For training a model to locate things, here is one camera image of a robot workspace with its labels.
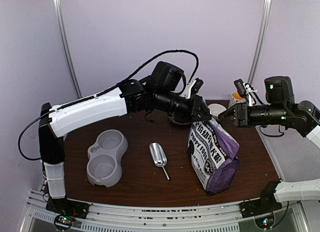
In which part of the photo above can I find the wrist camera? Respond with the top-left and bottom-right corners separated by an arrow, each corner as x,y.
180,78 -> 204,99
233,79 -> 258,106

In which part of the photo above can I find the right aluminium corner post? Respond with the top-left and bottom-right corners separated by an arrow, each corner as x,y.
248,0 -> 272,84

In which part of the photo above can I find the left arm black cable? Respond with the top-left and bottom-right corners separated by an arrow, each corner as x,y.
17,49 -> 200,161

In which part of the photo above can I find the aluminium front rail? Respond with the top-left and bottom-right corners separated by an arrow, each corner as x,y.
22,189 -> 308,232

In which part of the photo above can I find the patterned mug yellow inside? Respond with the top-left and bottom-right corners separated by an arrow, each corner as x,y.
227,92 -> 246,109

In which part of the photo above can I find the purple puppy food bag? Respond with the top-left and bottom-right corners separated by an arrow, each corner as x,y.
187,119 -> 240,196

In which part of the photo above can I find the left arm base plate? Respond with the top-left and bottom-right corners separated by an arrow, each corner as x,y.
46,196 -> 90,219

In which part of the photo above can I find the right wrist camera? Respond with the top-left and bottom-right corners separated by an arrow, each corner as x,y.
233,79 -> 258,106

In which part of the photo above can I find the aluminium corner post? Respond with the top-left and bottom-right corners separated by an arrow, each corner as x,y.
248,0 -> 272,84
53,0 -> 82,99

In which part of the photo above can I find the left aluminium corner post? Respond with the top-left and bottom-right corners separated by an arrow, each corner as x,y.
53,0 -> 82,99

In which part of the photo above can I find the grey double pet bowl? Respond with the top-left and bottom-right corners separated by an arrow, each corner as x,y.
86,129 -> 128,188

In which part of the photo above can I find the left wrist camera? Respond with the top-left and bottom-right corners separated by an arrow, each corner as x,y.
180,78 -> 204,99

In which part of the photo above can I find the white ceramic bowl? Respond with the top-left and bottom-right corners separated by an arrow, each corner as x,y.
208,103 -> 226,121

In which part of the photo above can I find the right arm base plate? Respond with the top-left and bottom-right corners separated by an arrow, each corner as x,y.
239,198 -> 283,218

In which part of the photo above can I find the metal food scoop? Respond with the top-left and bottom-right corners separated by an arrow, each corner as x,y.
149,142 -> 170,180

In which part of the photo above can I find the red floral saucer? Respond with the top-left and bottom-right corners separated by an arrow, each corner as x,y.
167,113 -> 192,126

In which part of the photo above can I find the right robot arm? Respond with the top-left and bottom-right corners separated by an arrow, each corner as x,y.
218,76 -> 320,213

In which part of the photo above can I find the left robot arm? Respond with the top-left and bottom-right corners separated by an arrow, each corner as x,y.
38,61 -> 212,214

